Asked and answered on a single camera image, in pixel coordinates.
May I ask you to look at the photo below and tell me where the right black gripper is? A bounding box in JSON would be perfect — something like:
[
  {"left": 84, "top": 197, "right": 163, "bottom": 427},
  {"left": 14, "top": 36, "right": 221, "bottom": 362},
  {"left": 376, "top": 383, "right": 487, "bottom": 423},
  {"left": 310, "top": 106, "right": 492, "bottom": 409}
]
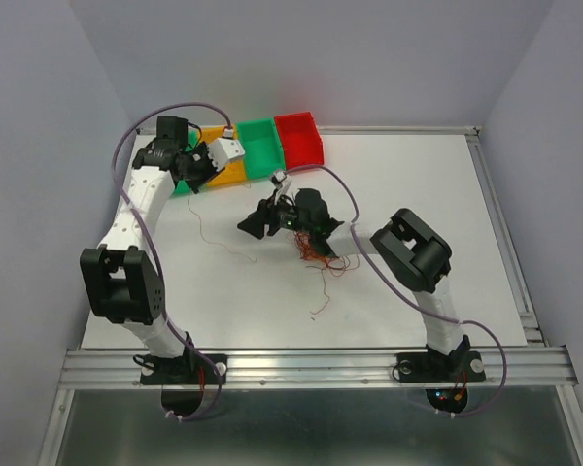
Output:
[{"left": 236, "top": 188, "right": 314, "bottom": 240}]

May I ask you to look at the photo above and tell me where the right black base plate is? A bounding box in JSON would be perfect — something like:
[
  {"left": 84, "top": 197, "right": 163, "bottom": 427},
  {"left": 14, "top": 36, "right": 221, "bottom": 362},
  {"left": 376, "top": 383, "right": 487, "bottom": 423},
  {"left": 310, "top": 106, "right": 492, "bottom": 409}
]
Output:
[{"left": 392, "top": 351, "right": 486, "bottom": 386}]

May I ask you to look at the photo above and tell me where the red bin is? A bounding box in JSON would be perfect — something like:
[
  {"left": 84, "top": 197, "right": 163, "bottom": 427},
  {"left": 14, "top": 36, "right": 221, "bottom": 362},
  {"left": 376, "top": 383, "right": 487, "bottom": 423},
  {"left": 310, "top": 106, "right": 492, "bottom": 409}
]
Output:
[{"left": 274, "top": 112, "right": 325, "bottom": 170}]

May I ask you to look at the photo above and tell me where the orange wire bundle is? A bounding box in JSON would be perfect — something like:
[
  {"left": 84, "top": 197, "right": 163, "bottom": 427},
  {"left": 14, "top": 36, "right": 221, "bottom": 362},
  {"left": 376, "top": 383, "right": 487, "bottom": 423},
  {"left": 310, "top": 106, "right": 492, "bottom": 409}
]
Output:
[{"left": 291, "top": 230, "right": 360, "bottom": 316}]

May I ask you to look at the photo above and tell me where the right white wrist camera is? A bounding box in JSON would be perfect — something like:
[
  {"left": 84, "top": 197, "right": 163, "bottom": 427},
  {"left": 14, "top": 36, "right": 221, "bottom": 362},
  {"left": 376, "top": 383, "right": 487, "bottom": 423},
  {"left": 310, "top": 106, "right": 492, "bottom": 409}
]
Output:
[{"left": 269, "top": 169, "right": 292, "bottom": 203}]

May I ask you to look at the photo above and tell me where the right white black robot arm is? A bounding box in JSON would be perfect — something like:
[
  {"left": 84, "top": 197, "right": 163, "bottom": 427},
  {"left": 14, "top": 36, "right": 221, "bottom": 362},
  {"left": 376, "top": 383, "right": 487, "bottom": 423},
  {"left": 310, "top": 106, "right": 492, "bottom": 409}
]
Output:
[{"left": 237, "top": 188, "right": 477, "bottom": 383}]

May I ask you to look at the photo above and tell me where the leftmost green bin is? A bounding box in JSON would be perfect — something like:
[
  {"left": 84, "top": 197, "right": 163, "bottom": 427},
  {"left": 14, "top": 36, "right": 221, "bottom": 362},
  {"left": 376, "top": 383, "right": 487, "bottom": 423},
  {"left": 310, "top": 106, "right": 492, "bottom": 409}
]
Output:
[{"left": 173, "top": 128, "right": 201, "bottom": 197}]

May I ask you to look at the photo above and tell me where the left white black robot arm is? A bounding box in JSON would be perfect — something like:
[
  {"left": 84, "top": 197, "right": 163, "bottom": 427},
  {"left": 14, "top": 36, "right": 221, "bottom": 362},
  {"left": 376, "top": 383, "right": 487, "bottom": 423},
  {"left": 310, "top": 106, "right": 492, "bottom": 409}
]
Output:
[{"left": 80, "top": 116, "right": 224, "bottom": 383}]

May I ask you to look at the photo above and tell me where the yellow bin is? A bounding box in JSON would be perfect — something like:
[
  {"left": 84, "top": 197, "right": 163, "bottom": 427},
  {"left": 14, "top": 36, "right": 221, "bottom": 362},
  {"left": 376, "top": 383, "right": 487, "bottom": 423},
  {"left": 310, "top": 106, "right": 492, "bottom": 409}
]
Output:
[{"left": 201, "top": 126, "right": 248, "bottom": 188}]

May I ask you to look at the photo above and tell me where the aluminium front rail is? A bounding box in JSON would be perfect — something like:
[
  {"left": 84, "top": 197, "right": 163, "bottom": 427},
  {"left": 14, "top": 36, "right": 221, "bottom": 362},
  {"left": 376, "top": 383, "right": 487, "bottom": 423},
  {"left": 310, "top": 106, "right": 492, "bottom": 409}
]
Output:
[{"left": 58, "top": 347, "right": 578, "bottom": 391}]

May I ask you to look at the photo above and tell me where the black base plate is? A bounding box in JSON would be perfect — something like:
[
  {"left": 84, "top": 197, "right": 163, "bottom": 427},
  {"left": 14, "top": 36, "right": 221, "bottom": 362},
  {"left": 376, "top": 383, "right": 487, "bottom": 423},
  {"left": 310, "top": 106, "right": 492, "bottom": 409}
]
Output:
[
  {"left": 132, "top": 354, "right": 219, "bottom": 386},
  {"left": 392, "top": 351, "right": 486, "bottom": 386}
]

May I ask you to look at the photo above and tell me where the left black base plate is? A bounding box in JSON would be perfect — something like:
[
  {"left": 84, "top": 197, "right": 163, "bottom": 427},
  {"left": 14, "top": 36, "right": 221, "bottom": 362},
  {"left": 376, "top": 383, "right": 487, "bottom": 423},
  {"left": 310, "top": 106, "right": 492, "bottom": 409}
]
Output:
[{"left": 132, "top": 354, "right": 219, "bottom": 386}]

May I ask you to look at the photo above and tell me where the green bin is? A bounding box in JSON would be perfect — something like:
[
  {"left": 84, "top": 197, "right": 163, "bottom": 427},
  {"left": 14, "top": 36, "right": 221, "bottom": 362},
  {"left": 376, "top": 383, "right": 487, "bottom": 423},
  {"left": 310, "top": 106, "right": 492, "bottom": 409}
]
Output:
[
  {"left": 173, "top": 128, "right": 201, "bottom": 197},
  {"left": 237, "top": 118, "right": 286, "bottom": 180}
]

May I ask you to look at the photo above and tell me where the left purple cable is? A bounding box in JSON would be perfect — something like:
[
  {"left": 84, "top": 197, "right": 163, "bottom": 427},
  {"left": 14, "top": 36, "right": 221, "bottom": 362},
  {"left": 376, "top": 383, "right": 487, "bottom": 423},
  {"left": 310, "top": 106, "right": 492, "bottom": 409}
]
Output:
[{"left": 113, "top": 101, "right": 235, "bottom": 422}]

